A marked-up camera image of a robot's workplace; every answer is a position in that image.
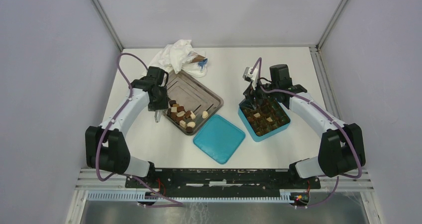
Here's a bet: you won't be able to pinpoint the metal serving tongs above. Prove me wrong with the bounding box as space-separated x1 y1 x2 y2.
154 110 163 123

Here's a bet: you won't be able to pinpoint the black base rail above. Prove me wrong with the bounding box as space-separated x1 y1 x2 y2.
142 168 321 198

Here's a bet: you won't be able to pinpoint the stainless steel tray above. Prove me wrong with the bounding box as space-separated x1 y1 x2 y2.
163 71 224 136

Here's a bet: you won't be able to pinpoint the teal chocolate box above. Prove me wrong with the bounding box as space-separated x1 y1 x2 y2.
238 98 291 142

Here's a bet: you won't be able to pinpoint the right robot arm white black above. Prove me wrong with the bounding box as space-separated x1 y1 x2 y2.
239 59 366 188

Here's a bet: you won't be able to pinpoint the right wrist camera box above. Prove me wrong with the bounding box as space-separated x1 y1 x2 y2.
242 67 259 90

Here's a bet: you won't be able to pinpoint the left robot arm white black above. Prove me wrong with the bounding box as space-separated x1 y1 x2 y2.
85 66 169 188

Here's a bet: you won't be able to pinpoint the brown blue wrapper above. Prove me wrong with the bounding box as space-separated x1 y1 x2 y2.
187 51 208 69

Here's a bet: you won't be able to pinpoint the white crumpled cloth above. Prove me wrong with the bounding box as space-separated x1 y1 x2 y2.
148 39 208 78

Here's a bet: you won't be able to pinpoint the teal box lid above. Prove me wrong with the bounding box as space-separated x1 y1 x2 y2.
193 114 246 165

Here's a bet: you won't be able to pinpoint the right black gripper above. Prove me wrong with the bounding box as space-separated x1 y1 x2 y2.
239 77 279 111

